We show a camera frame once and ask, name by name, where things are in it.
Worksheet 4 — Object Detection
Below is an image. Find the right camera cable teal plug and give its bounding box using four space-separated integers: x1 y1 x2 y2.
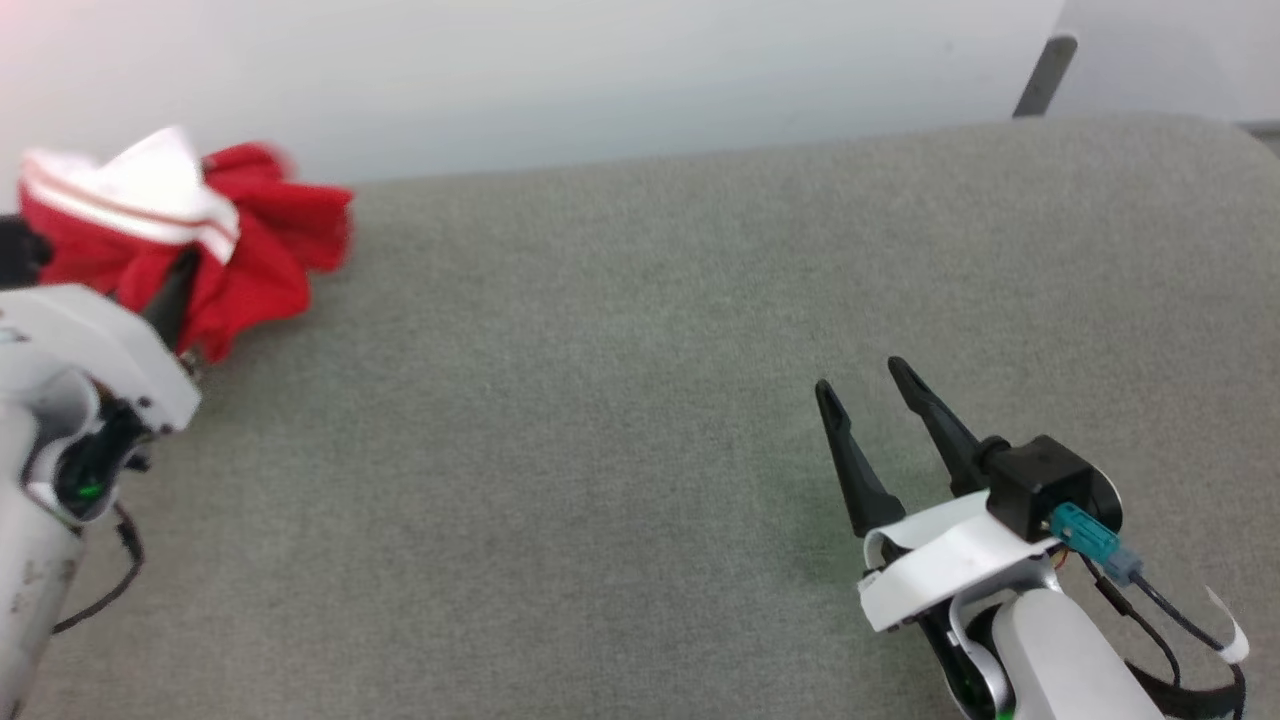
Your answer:
1050 503 1251 720

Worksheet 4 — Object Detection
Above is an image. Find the grey fabric sofa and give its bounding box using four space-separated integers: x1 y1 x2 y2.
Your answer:
0 112 1280 720

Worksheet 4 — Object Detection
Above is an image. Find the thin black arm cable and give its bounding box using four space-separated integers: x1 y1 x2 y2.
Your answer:
50 505 146 636
1075 555 1186 691

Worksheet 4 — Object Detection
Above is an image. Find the red white baseball jersey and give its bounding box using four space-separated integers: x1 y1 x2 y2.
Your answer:
17 125 356 366

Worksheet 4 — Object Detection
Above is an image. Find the dark grey slanted post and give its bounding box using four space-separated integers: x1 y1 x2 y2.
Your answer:
1012 35 1079 119

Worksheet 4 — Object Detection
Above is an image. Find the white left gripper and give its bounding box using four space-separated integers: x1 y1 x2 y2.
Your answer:
0 248 208 527

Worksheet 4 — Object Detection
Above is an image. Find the white curled cable tag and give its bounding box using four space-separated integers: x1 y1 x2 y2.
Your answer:
1203 587 1251 664

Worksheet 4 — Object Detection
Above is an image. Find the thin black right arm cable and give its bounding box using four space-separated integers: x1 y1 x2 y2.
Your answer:
1075 555 1186 691

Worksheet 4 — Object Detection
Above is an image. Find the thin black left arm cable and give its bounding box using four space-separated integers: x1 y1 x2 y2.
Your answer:
50 505 146 636

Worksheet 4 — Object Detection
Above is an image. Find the black right arm strap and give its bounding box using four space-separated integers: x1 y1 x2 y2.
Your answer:
1125 655 1246 720

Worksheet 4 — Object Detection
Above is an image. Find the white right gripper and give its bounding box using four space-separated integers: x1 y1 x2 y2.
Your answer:
814 356 1066 720

